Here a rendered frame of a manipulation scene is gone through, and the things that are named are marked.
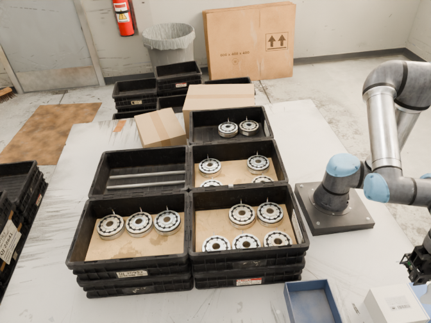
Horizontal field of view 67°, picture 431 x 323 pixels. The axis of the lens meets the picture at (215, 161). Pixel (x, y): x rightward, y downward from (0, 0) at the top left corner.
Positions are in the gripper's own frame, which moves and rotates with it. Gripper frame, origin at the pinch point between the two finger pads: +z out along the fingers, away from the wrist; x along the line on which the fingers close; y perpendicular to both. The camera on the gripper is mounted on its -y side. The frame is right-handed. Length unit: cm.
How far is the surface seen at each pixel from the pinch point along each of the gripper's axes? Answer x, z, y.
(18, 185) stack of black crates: -127, 49, 183
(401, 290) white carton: -3.8, 9.3, 0.3
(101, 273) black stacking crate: -21, 3, 98
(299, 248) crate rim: -15.7, -4.5, 32.4
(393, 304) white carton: 0.3, 9.3, 5.4
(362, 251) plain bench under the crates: -25.1, 18.3, 1.2
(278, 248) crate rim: -16.2, -4.9, 39.1
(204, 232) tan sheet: -34, 5, 62
